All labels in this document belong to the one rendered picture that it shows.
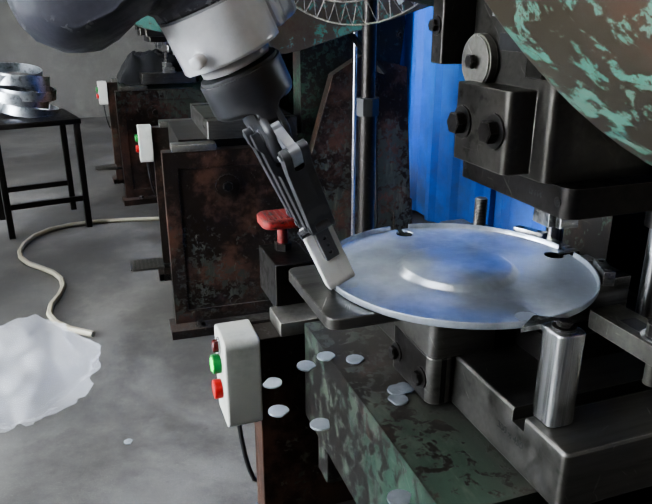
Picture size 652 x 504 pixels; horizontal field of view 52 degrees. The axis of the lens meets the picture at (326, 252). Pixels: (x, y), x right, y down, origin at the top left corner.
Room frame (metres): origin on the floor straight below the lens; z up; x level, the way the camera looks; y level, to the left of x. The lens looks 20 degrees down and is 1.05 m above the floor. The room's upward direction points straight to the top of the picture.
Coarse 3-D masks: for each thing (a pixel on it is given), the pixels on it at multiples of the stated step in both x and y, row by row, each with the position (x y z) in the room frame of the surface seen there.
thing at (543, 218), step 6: (534, 210) 0.72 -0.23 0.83; (540, 210) 0.71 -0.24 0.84; (534, 216) 0.72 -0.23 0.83; (540, 216) 0.71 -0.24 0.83; (546, 216) 0.70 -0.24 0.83; (552, 216) 0.70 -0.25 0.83; (540, 222) 0.71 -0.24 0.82; (546, 222) 0.70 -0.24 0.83; (552, 222) 0.70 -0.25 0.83; (558, 222) 0.69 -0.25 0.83; (564, 222) 0.69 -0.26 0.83; (570, 222) 0.69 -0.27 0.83; (576, 222) 0.70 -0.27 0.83; (558, 228) 0.69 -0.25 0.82; (564, 228) 0.69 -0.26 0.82
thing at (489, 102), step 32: (480, 0) 0.75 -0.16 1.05; (480, 32) 0.74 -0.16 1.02; (480, 64) 0.72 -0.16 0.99; (512, 64) 0.68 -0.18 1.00; (480, 96) 0.68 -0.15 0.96; (512, 96) 0.63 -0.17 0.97; (544, 96) 0.63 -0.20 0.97; (448, 128) 0.71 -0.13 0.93; (480, 128) 0.65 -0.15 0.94; (512, 128) 0.63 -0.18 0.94; (544, 128) 0.63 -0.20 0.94; (576, 128) 0.63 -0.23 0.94; (480, 160) 0.67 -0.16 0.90; (512, 160) 0.63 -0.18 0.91; (544, 160) 0.62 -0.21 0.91; (576, 160) 0.63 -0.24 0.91; (608, 160) 0.64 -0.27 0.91; (640, 160) 0.66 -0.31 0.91
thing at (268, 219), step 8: (264, 216) 0.94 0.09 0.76; (272, 216) 0.94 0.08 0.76; (280, 216) 0.93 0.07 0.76; (288, 216) 0.94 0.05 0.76; (264, 224) 0.92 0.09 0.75; (272, 224) 0.92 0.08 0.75; (280, 224) 0.92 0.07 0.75; (288, 224) 0.92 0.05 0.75; (280, 232) 0.94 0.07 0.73; (280, 240) 0.94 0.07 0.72
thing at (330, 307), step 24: (312, 288) 0.63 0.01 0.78; (336, 312) 0.57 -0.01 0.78; (360, 312) 0.57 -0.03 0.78; (408, 336) 0.66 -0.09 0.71; (432, 336) 0.62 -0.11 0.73; (456, 336) 0.62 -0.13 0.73; (480, 336) 0.63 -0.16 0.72; (408, 360) 0.66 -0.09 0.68; (432, 360) 0.61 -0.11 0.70; (432, 384) 0.61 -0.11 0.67
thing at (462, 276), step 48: (384, 240) 0.77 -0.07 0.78; (432, 240) 0.77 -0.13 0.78; (480, 240) 0.77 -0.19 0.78; (528, 240) 0.77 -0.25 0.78; (336, 288) 0.61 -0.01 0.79; (384, 288) 0.62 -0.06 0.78; (432, 288) 0.62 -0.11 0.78; (480, 288) 0.61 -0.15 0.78; (528, 288) 0.62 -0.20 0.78; (576, 288) 0.62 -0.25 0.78
